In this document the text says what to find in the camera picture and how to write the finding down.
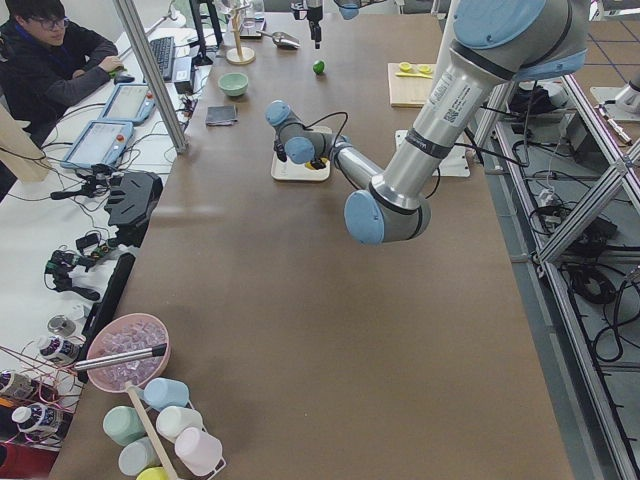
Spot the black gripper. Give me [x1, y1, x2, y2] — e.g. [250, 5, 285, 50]
[291, 0, 324, 49]
[273, 136, 287, 161]

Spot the yellow lemon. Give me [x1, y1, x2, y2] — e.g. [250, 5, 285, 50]
[310, 158, 328, 170]

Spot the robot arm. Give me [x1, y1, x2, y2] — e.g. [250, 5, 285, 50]
[265, 1, 589, 245]

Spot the white rabbit tray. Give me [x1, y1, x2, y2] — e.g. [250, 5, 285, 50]
[270, 154, 331, 182]

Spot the metal scoop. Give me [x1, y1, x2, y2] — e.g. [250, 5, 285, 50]
[258, 30, 300, 50]

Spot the green lime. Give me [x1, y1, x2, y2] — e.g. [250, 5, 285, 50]
[312, 60, 325, 75]

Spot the grey folded cloth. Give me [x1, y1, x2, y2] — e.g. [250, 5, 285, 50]
[205, 105, 238, 127]

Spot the green bowl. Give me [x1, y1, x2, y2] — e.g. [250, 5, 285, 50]
[218, 72, 249, 98]

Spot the wooden cup stand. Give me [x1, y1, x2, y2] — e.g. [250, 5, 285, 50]
[219, 0, 255, 65]

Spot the yellow plastic knife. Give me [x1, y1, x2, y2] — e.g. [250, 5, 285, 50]
[394, 72, 433, 79]

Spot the wooden cutting board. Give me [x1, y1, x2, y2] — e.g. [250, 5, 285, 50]
[387, 62, 435, 108]

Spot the black keyboard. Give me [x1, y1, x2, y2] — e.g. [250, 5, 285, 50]
[149, 36, 175, 81]

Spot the teach pendant far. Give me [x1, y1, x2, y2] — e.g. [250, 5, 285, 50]
[99, 83, 155, 125]

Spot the teach pendant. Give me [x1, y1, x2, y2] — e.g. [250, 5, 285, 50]
[60, 119, 134, 170]
[99, 83, 155, 125]

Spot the teach pendant near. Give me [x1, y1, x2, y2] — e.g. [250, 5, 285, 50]
[60, 119, 134, 170]

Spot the pink bowl with ice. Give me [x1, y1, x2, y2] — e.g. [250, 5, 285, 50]
[86, 313, 171, 393]

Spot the person in black jacket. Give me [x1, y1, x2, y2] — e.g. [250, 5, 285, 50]
[1, 1, 124, 146]

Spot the blue cup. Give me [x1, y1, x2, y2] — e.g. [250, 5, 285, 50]
[143, 377, 190, 411]

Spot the white cup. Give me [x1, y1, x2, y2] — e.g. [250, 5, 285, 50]
[156, 406, 204, 443]

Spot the pink cup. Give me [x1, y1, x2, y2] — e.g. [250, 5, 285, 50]
[174, 427, 223, 476]

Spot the green cup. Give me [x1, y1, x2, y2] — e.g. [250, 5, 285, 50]
[102, 406, 146, 446]

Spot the aluminium frame post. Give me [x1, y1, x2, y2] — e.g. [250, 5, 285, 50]
[113, 0, 188, 154]

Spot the steel tongs handle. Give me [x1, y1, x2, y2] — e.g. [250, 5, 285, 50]
[74, 343, 169, 372]

